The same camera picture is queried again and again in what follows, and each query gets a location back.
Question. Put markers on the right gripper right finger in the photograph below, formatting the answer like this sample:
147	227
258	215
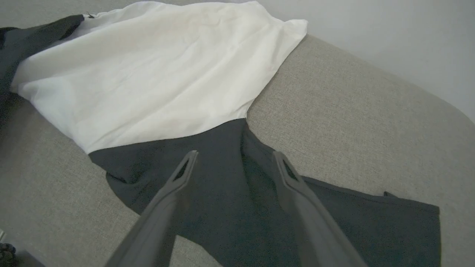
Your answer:
315	233

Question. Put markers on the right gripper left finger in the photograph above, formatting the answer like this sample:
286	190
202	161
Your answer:
156	230

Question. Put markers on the black and white shirt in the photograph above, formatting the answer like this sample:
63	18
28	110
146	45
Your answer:
148	74

